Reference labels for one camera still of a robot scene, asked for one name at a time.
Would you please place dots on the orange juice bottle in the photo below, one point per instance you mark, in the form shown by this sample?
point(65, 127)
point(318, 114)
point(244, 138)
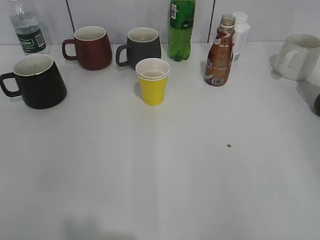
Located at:
point(220, 56)

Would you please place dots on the black ceramic mug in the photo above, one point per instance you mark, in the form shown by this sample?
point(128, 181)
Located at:
point(39, 82)

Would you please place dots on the yellow paper cup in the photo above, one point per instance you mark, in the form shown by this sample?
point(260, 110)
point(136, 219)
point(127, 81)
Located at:
point(153, 76)

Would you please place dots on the dark grey ceramic mug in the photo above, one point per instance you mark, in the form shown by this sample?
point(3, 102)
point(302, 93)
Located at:
point(142, 43)

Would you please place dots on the dark red ceramic mug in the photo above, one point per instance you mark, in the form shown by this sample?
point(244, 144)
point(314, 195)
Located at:
point(92, 48)

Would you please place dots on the green soda bottle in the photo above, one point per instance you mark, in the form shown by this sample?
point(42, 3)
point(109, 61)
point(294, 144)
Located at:
point(181, 22)

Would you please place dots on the white milk bottle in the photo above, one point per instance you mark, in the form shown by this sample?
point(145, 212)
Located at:
point(241, 33)

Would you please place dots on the white ceramic mug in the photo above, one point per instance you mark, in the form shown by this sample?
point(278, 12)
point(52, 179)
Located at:
point(298, 56)

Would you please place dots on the clear water bottle green label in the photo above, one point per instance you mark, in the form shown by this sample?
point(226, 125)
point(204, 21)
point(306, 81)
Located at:
point(26, 27)

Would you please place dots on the dark cola bottle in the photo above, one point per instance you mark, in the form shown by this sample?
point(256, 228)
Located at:
point(317, 105)

